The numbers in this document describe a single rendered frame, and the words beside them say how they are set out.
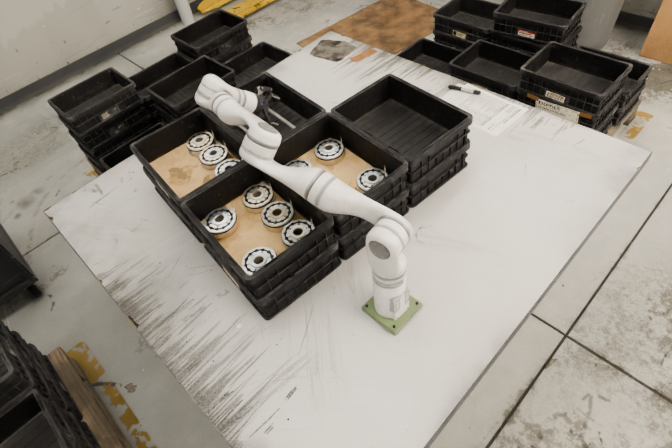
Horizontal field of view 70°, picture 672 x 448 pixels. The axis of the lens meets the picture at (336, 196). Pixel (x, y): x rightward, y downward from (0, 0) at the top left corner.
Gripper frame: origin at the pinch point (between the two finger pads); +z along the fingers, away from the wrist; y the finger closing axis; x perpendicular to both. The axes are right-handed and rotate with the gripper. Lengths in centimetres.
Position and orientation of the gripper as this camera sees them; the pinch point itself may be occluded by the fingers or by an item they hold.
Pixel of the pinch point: (276, 111)
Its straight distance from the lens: 176.2
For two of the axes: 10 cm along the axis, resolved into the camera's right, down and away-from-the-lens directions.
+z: 5.5, 0.5, 8.3
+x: -8.3, -0.2, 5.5
